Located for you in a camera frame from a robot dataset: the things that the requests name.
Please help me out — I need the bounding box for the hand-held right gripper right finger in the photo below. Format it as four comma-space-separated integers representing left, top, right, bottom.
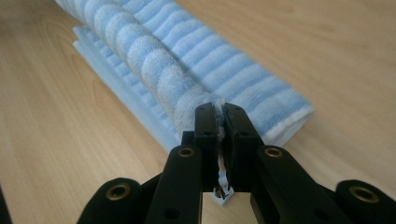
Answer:
222, 103, 266, 193

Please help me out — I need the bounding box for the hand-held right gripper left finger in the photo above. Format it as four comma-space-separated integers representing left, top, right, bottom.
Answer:
181, 103, 219, 193

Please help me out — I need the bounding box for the blue white striped towel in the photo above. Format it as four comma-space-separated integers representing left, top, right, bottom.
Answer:
55, 0, 315, 207

